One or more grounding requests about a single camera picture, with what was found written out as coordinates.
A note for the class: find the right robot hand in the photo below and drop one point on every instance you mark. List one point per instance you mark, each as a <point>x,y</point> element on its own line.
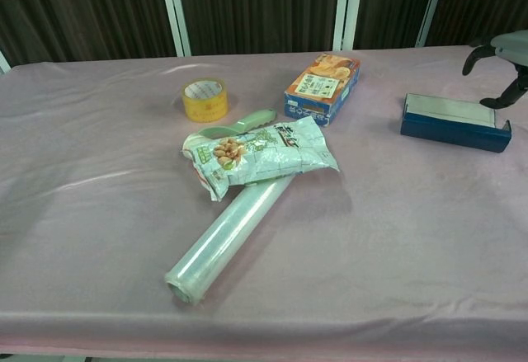
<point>513,46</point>

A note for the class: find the blue glasses case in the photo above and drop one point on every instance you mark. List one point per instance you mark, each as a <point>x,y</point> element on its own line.
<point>449,133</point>

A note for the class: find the orange and blue snack box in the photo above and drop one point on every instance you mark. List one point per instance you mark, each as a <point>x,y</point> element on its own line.
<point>321,86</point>

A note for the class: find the green lint roller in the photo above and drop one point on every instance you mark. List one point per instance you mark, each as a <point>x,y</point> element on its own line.
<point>255,120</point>

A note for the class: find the peanut snack bag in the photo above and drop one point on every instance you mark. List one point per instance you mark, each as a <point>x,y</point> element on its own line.
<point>268,160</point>

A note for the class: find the yellow packing tape roll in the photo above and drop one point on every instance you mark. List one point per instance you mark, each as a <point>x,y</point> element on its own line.
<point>206,110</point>

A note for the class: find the clear cling film roll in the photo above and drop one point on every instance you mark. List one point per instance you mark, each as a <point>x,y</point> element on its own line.
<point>222,238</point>

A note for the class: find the pink tablecloth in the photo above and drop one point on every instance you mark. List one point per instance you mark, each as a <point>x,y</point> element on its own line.
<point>82,213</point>

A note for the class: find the white screen frame post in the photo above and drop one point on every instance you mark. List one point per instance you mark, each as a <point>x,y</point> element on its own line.
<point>431,7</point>
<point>346,7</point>
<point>3,63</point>
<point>175,11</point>

